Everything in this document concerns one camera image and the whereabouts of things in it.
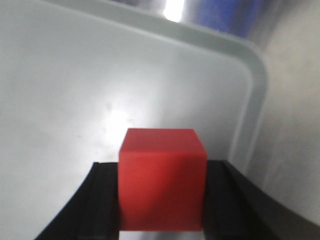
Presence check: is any red cube block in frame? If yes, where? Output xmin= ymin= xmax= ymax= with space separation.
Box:
xmin=118 ymin=128 xmax=208 ymax=232

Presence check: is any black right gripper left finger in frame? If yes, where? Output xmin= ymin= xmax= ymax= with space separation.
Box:
xmin=36 ymin=162 xmax=120 ymax=240

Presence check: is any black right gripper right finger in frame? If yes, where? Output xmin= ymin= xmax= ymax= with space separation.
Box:
xmin=203 ymin=160 xmax=320 ymax=240

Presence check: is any grey metal tray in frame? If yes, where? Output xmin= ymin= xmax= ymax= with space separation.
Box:
xmin=0 ymin=0 xmax=270 ymax=166

